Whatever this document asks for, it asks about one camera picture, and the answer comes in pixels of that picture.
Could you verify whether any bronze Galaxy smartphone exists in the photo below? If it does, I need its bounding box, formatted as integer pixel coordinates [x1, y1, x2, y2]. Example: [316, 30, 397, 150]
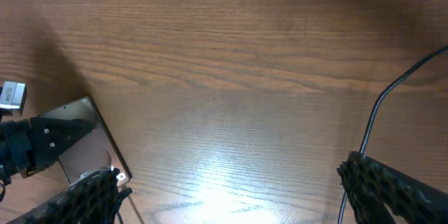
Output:
[40, 97, 132, 187]

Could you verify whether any black charging cable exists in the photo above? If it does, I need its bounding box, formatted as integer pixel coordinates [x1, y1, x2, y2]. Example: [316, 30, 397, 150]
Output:
[336, 45, 448, 224]

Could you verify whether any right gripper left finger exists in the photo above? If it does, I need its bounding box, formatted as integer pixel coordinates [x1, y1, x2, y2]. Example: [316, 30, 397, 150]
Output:
[11, 168, 132, 224]

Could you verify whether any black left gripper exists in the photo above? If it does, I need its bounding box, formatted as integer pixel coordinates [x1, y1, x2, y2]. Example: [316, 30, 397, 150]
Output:
[1, 118, 94, 184]

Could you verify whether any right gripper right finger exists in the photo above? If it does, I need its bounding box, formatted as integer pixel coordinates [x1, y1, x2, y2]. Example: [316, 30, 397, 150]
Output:
[337, 152, 447, 224]

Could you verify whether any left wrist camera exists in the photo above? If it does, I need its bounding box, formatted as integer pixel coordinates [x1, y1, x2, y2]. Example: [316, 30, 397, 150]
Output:
[1, 81, 27, 116]

